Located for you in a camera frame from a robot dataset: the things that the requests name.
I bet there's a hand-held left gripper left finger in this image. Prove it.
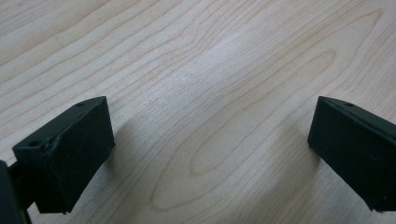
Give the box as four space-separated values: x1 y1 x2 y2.
12 95 117 215

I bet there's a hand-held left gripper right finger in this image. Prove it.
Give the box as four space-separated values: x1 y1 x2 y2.
307 95 396 213

